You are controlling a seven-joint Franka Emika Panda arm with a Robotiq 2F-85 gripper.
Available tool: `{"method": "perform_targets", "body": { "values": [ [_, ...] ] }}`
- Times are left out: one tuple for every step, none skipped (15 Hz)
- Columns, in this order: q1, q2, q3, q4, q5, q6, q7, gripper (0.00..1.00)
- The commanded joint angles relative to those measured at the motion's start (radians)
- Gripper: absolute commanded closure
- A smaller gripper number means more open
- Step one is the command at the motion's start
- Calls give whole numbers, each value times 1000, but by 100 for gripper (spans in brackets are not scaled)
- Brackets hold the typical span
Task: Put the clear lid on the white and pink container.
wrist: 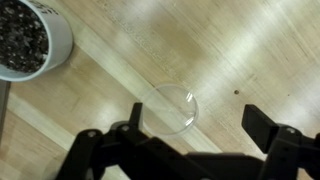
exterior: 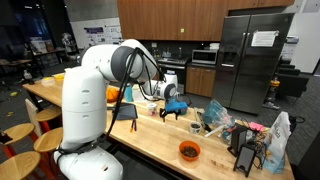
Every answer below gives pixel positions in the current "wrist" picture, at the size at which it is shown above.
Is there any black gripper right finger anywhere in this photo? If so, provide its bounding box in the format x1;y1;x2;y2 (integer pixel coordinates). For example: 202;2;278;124
241;104;320;180

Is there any white mug with dark soil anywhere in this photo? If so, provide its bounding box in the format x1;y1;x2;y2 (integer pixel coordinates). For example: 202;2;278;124
0;0;74;83

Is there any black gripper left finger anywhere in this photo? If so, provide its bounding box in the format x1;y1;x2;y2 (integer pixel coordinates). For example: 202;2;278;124
56;102;151;180

